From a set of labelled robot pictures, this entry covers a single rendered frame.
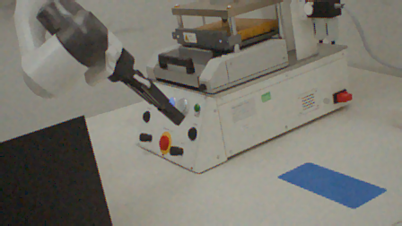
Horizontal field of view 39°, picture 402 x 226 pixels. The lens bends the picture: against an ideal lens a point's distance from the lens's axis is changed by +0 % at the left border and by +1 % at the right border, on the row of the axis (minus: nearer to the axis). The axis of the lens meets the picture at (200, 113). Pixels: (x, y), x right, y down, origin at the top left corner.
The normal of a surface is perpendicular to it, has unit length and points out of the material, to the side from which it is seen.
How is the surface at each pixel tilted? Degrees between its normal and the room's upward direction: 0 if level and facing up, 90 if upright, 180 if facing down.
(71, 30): 61
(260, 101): 90
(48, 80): 92
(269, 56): 90
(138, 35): 90
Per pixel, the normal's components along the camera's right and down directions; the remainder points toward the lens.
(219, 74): 0.55, 0.17
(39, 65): -0.23, -0.07
